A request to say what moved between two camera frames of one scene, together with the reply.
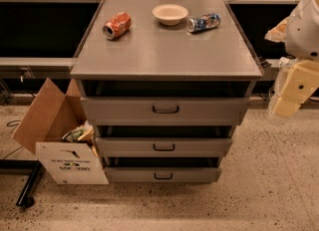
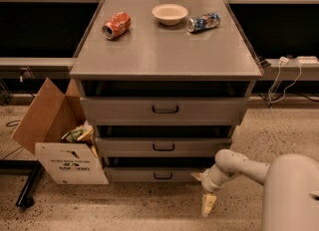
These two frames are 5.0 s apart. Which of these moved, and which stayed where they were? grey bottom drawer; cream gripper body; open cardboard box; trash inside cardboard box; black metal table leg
Moved: cream gripper body
Stayed: open cardboard box; grey bottom drawer; trash inside cardboard box; black metal table leg
